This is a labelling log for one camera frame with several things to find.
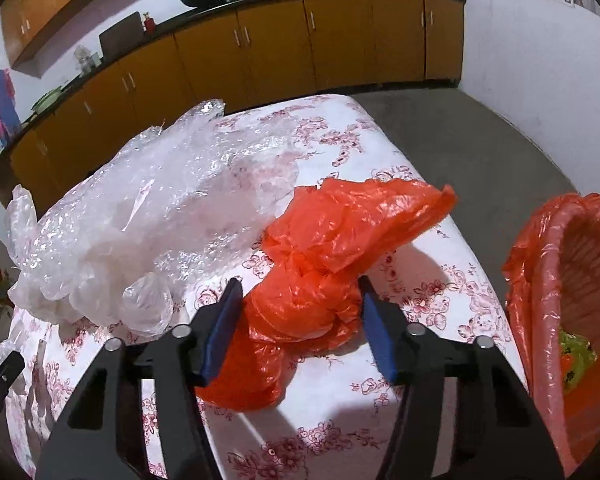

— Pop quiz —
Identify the orange plastic bag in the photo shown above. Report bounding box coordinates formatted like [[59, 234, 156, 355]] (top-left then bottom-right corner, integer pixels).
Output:
[[195, 177, 458, 413]]

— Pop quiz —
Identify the row of wooden lower cabinets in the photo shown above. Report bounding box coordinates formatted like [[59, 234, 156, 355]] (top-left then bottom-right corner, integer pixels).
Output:
[[9, 0, 467, 206]]

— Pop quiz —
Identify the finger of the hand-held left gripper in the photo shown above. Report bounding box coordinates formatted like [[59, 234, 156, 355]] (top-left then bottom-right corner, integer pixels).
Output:
[[0, 352, 26, 422]]

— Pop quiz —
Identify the green basin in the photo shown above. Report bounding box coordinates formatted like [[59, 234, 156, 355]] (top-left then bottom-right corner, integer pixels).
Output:
[[32, 87, 64, 114]]

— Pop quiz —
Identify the row of wooden cabinets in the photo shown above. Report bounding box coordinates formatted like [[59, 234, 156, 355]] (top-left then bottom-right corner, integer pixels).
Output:
[[9, 0, 467, 206], [0, 0, 148, 68]]

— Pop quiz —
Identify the table with floral cloth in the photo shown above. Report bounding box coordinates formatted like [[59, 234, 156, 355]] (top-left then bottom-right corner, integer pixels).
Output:
[[2, 94, 529, 480]]

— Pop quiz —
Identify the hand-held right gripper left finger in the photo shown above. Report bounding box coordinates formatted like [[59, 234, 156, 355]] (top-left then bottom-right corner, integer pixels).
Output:
[[35, 276, 244, 480]]

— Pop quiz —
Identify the olive paw-print plastic bag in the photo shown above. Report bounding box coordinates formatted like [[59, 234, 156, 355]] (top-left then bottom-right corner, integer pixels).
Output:
[[557, 330, 599, 392]]

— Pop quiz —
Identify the bin with orange liner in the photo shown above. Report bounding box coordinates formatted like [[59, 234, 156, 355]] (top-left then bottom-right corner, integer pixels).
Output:
[[501, 192, 600, 478]]

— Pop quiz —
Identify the red plastic basket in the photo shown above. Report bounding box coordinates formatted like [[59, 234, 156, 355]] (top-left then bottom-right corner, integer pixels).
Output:
[[505, 195, 600, 478]]

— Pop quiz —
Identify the dark cutting board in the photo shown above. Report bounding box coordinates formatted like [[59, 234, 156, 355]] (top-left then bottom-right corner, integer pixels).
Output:
[[99, 11, 144, 59]]

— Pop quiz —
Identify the glass jar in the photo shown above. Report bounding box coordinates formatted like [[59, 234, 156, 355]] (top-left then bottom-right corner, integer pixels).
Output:
[[75, 45, 101, 74]]

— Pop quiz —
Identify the row of wooden upper cabinets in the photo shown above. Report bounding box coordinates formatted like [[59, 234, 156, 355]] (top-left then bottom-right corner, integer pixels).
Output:
[[0, 0, 148, 68]]

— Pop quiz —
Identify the white translucent plastic bag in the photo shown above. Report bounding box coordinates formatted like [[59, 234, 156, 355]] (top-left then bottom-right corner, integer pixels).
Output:
[[6, 184, 191, 339]]

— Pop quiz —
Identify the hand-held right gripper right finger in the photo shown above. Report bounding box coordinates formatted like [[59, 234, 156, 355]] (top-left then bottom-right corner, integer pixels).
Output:
[[357, 276, 566, 480]]

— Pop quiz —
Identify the clear crinkled plastic bag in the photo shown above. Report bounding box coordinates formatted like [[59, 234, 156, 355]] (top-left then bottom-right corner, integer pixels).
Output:
[[105, 100, 302, 261]]

